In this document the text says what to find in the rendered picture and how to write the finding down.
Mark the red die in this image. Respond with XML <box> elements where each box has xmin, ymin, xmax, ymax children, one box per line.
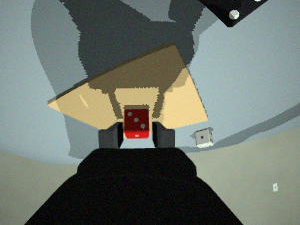
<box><xmin>124</xmin><ymin>109</ymin><xmax>149</xmax><ymax>139</ymax></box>

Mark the tan flat mat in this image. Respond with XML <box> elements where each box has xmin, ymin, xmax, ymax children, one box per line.
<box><xmin>47</xmin><ymin>41</ymin><xmax>208</xmax><ymax>133</ymax></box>

